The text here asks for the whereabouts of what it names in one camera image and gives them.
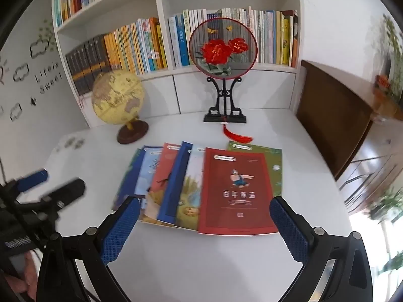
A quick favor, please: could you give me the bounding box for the wooden cabinet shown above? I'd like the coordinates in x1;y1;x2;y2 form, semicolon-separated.
335;79;403;210

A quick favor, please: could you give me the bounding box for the yellow globe with brown base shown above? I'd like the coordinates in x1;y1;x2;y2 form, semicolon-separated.
91;70;149;144

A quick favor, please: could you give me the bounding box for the row of black books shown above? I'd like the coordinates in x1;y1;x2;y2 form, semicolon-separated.
65;34;111;96

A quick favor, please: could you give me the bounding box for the dark blue picture book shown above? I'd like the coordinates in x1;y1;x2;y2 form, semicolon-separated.
157;141;193;224

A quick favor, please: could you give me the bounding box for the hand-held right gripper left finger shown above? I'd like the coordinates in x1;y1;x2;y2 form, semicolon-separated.
37;197;141;302

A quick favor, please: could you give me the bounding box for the olive green picture book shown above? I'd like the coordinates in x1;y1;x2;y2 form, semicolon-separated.
227;140;283;196

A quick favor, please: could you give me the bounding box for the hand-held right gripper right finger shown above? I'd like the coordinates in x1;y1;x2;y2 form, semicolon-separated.
269;196;374;302

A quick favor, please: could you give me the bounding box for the green potted plant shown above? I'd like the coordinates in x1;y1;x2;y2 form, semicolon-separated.
367;185;403;225

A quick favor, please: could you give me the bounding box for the row of orange yellow books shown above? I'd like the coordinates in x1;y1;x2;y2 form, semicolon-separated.
104;17;168;75

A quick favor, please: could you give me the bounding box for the white bookshelf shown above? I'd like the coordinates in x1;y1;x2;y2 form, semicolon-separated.
51;0;304;128

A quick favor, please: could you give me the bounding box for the coral orange picture book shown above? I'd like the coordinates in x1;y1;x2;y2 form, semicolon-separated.
139;142;181;221

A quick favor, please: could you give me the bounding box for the black fan stand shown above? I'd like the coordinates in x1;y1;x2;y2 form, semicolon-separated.
203;76;247;124

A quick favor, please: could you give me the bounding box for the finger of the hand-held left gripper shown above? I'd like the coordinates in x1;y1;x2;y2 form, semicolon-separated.
14;169;49;194
39;178;86;214

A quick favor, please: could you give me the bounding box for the red picture book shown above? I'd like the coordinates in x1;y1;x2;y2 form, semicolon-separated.
198;147;279;236

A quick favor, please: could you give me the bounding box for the light blue picture book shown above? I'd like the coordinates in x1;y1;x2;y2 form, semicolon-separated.
134;145;163;197

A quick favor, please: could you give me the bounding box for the person's left hand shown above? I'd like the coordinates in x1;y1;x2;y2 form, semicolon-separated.
0;252;39;302

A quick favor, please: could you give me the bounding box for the red tassel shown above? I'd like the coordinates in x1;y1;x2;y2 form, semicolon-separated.
220;121;254;143

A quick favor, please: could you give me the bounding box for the pale rabbit picture book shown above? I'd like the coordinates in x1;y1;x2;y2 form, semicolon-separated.
176;145;207;230

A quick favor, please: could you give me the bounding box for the teal green picture book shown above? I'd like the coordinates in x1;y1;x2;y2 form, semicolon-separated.
111;149;142;212

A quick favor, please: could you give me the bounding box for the round embroidered flower fan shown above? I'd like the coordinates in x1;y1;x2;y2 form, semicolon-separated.
188;17;259;79

